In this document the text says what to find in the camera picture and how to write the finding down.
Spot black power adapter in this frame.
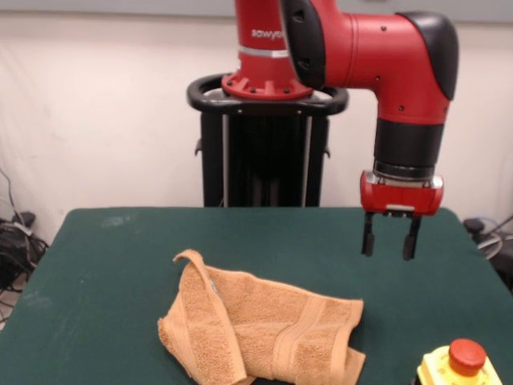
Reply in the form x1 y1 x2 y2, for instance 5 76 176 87
10 211 37 226
463 217 487 234

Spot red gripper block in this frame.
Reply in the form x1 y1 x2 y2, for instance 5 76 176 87
359 170 445 261

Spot yellow emergency stop button box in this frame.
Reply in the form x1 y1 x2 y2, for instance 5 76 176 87
415 338 503 385

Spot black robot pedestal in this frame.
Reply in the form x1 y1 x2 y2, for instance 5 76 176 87
186 73 349 209

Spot tangled black floor cables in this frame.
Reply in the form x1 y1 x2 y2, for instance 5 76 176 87
0 168 51 322
476 214 513 294

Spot tan terry towel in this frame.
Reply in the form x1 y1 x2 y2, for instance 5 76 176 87
157 249 366 385

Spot dark green table cloth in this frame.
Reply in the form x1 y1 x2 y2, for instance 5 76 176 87
0 206 513 385

